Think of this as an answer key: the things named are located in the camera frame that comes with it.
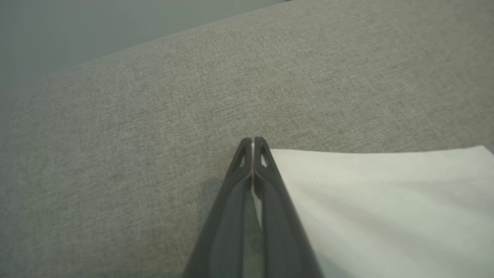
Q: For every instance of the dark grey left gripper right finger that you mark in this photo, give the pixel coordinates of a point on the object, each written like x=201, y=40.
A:
x=281, y=231

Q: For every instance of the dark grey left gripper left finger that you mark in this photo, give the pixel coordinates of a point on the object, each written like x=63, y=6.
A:
x=224, y=231

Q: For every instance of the red and white jersey shirt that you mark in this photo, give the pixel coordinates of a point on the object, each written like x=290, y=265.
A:
x=386, y=212

